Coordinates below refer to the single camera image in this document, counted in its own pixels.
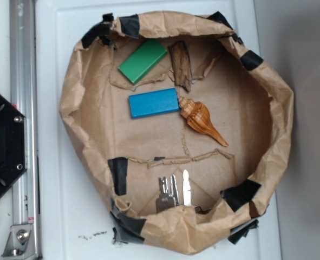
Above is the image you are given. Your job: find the brown wood chip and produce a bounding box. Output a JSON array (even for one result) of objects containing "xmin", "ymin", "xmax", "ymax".
[{"xmin": 169, "ymin": 41, "xmax": 192, "ymax": 92}]

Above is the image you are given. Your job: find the blue wooden block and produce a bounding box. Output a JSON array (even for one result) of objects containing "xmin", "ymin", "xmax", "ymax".
[{"xmin": 129, "ymin": 88, "xmax": 179, "ymax": 119}]

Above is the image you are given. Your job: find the brown paper bag liner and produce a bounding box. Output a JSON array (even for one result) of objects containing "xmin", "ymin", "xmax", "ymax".
[{"xmin": 60, "ymin": 11, "xmax": 294, "ymax": 255}]

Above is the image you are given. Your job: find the orange striped conch shell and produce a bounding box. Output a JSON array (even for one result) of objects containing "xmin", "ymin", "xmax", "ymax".
[{"xmin": 178, "ymin": 96, "xmax": 228, "ymax": 147}]

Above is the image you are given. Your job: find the shiny long silver key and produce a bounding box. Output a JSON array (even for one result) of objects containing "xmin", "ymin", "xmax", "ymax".
[{"xmin": 182, "ymin": 170, "xmax": 192, "ymax": 206}]

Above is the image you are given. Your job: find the silver key with square head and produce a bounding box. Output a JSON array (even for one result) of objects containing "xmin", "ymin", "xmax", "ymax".
[{"xmin": 156, "ymin": 177, "xmax": 175, "ymax": 213}]

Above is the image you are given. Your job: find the green wooden block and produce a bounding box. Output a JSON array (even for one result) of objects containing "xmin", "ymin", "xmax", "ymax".
[{"xmin": 118, "ymin": 39, "xmax": 167, "ymax": 85}]

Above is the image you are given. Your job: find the white plastic tray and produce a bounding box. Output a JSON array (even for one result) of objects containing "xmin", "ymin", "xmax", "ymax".
[{"xmin": 34, "ymin": 0, "xmax": 283, "ymax": 260}]

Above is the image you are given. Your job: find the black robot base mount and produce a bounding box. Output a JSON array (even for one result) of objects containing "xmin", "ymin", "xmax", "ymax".
[{"xmin": 0, "ymin": 95, "xmax": 26, "ymax": 198}]

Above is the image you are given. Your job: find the aluminium extrusion rail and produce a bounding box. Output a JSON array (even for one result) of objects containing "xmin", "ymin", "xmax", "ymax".
[{"xmin": 9, "ymin": 1, "xmax": 42, "ymax": 259}]

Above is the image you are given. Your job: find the metal corner bracket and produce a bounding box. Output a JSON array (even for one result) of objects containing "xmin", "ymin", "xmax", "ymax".
[{"xmin": 1, "ymin": 224, "xmax": 36, "ymax": 259}]

